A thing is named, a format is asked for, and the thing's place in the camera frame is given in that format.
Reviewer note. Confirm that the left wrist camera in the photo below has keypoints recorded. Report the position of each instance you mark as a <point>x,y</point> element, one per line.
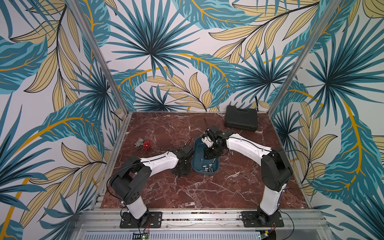
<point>188,150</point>

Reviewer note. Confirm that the black plastic tool case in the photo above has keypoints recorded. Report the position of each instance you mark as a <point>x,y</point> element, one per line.
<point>243,119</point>

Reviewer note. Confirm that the aluminium corner post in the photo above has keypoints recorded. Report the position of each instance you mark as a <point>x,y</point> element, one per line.
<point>82,21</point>
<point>318,29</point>

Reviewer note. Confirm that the teal plastic storage box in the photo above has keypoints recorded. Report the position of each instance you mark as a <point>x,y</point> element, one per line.
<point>199,162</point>

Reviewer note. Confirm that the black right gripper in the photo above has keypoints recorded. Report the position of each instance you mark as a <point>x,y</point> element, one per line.
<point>211,149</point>

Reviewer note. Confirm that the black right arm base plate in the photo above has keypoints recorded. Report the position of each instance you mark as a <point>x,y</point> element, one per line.
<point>259,219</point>

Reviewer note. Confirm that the aluminium front rail frame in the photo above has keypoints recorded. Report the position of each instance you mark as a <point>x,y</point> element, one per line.
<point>214,224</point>

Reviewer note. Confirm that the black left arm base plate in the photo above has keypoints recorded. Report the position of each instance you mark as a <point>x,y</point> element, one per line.
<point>152,220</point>

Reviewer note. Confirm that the aluminium right corner post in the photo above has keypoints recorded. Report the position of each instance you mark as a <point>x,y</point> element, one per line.
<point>318,29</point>

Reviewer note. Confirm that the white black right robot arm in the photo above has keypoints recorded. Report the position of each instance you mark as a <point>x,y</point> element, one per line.
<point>276,169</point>

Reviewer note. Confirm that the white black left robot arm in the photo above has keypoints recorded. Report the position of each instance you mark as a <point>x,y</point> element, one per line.
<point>130,180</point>

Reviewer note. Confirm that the aluminium left corner post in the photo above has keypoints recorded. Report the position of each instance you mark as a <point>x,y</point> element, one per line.
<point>82,21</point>

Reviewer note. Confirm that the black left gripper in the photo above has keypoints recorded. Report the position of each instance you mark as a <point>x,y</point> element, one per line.
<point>186,172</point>

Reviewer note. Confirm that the grey valve with red handwheel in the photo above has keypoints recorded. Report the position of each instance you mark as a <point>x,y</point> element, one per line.
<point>144,144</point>

